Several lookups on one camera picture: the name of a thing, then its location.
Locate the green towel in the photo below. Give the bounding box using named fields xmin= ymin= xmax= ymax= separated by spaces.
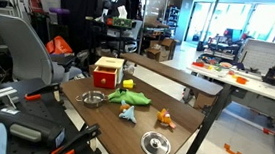
xmin=107 ymin=87 xmax=153 ymax=108

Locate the yellow toy pepper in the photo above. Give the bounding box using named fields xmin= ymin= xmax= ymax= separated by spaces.
xmin=122 ymin=78 xmax=137 ymax=90

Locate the red wooden drawer box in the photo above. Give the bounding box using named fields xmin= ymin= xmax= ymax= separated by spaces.
xmin=91 ymin=55 xmax=126 ymax=91

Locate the cardboard box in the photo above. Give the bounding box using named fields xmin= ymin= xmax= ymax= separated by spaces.
xmin=144 ymin=36 xmax=178 ymax=64

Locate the dark wooden raised shelf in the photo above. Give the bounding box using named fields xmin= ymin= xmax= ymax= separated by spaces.
xmin=117 ymin=50 xmax=226 ymax=98

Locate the blue shark plush toy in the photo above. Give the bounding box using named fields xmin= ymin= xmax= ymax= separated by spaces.
xmin=117 ymin=100 xmax=139 ymax=125

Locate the orange plush toy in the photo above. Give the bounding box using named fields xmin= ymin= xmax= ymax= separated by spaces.
xmin=155 ymin=107 xmax=179 ymax=130

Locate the small metal pot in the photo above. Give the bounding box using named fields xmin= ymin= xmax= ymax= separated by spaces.
xmin=75 ymin=88 xmax=110 ymax=111

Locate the green circuit board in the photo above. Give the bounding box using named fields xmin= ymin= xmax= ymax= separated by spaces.
xmin=111 ymin=17 xmax=134 ymax=29

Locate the round metal pot lid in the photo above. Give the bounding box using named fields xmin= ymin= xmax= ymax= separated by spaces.
xmin=139 ymin=130 xmax=173 ymax=154

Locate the black table leg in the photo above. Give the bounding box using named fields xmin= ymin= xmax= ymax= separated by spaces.
xmin=178 ymin=80 xmax=235 ymax=154

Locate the orange bag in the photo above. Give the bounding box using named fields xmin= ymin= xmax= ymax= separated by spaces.
xmin=44 ymin=34 xmax=75 ymax=57

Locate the purple roll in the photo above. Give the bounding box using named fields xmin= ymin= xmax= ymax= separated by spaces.
xmin=48 ymin=6 xmax=71 ymax=17

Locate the orange bowl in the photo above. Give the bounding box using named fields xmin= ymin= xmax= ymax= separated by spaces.
xmin=235 ymin=76 xmax=249 ymax=86

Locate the grey office chair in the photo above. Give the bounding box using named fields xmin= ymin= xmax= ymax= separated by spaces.
xmin=0 ymin=14 xmax=90 ymax=96

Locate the white desk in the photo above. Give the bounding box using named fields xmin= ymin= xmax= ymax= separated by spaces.
xmin=184 ymin=62 xmax=275 ymax=103

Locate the black handheld device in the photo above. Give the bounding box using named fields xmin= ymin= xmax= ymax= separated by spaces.
xmin=0 ymin=106 xmax=68 ymax=149

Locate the white partition panel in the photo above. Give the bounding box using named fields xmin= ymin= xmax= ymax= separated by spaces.
xmin=237 ymin=37 xmax=275 ymax=81

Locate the black clamp with orange handle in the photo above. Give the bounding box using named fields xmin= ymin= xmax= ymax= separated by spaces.
xmin=49 ymin=119 xmax=102 ymax=154
xmin=24 ymin=80 xmax=63 ymax=104

